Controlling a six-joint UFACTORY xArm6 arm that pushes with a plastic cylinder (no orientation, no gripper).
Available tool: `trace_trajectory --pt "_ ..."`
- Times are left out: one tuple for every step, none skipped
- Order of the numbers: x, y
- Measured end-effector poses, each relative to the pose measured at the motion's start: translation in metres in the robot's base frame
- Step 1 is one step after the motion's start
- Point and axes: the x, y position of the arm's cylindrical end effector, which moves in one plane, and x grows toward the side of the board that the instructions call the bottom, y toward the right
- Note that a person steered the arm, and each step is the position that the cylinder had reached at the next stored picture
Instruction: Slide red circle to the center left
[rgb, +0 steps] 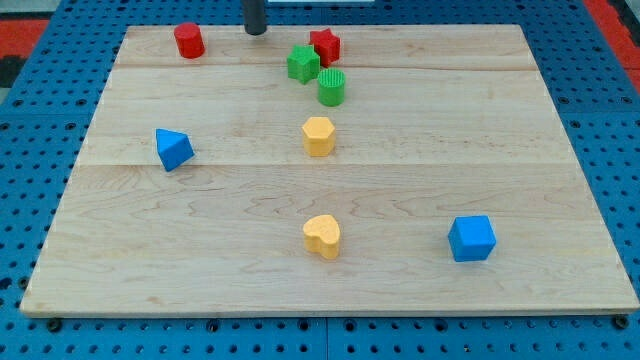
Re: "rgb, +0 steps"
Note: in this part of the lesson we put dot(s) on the red cylinder block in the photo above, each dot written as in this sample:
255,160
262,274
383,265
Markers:
189,40

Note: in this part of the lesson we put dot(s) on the yellow hexagon block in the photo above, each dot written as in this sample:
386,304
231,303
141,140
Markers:
319,136

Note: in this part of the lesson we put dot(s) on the yellow heart block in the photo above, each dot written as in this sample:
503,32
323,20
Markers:
322,235

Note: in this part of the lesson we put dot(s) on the green cylinder block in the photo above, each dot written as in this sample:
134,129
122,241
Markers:
331,87

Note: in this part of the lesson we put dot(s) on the green star block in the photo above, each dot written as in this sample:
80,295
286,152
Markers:
303,63

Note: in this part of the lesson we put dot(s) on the light wooden board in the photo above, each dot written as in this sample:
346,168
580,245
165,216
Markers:
438,121

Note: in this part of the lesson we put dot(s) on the red star block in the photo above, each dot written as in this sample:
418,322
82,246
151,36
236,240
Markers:
327,45

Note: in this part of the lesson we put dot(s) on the blue triangular prism block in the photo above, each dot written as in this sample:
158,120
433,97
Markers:
173,148

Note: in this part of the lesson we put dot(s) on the blue cube block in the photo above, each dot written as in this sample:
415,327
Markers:
471,238

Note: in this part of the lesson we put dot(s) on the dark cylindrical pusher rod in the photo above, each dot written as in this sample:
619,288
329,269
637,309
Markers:
254,15

